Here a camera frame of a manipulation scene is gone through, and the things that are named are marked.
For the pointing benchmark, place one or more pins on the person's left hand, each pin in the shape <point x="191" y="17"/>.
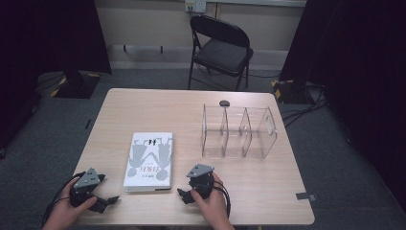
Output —
<point x="63" y="212"/>

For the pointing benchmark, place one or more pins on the black folding chair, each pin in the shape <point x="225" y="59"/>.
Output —
<point x="223" y="54"/>

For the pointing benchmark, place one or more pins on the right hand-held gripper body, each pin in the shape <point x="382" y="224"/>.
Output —
<point x="201" y="182"/>

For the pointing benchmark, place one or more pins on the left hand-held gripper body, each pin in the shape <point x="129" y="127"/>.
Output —
<point x="84" y="182"/>

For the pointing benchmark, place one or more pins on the black stand base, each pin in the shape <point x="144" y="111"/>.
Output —
<point x="290" y="91"/>
<point x="76" y="84"/>

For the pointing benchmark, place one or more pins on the grey tape piece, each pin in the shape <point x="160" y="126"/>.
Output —
<point x="304" y="196"/>

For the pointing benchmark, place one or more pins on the black round table cap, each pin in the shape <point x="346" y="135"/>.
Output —
<point x="224" y="103"/>

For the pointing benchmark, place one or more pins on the black curtain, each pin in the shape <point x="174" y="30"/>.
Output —
<point x="48" y="38"/>
<point x="360" y="64"/>

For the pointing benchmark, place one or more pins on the clear acrylic book rack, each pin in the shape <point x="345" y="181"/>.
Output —
<point x="236" y="143"/>

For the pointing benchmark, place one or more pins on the small black floor object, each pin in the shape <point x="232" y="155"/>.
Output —
<point x="88" y="124"/>

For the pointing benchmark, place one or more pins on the white book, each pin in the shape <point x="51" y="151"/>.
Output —
<point x="150" y="159"/>

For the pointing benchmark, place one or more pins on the white wall outlet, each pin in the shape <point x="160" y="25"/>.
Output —
<point x="195" y="5"/>

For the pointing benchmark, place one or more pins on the person's right hand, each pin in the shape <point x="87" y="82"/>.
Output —
<point x="214" y="207"/>

